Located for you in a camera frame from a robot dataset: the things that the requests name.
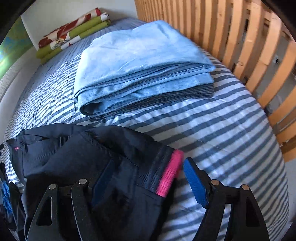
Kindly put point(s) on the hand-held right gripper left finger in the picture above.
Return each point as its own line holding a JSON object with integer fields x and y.
{"x": 101, "y": 185}

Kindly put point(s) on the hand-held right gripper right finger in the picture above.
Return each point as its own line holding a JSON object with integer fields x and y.
{"x": 196, "y": 183}

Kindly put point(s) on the dark navy pants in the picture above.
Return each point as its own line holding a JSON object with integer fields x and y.
{"x": 69, "y": 157}

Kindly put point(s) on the grey folded pants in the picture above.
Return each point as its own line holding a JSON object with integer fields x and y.
{"x": 180, "y": 92}

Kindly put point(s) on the light blue folded pants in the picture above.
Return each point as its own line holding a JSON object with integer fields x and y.
{"x": 138, "y": 58}

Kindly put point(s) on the blue white striped bed blanket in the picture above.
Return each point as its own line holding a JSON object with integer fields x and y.
{"x": 231, "y": 139}

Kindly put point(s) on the black crumpled garment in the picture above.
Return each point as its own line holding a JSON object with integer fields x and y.
{"x": 15, "y": 206}

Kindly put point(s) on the wooden slatted railing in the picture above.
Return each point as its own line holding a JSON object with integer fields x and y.
{"x": 254, "y": 46}

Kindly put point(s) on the red cream folded blanket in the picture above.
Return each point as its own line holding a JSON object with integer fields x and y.
{"x": 69, "y": 26}

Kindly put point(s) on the green floral folded blanket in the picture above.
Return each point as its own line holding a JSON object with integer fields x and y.
{"x": 96, "y": 23}

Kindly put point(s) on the green yellow wall poster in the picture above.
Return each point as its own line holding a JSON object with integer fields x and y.
{"x": 13, "y": 46}

